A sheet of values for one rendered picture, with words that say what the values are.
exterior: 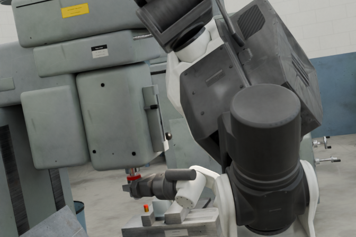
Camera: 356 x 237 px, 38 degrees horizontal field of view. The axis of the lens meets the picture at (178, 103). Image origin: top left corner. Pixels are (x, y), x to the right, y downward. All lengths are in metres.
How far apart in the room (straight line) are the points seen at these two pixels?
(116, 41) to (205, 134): 0.59
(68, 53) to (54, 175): 0.56
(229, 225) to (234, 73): 0.30
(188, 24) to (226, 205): 0.40
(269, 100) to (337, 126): 7.31
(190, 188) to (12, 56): 0.70
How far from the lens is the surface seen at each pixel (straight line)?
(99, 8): 1.56
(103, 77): 1.59
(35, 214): 1.90
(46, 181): 1.96
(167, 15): 1.13
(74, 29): 1.59
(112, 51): 1.55
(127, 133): 1.59
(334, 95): 8.09
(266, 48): 1.09
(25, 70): 1.71
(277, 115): 0.83
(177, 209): 1.89
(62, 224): 1.99
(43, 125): 1.69
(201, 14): 1.12
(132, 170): 1.70
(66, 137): 1.66
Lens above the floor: 1.64
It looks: 6 degrees down
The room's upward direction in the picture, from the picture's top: 10 degrees counter-clockwise
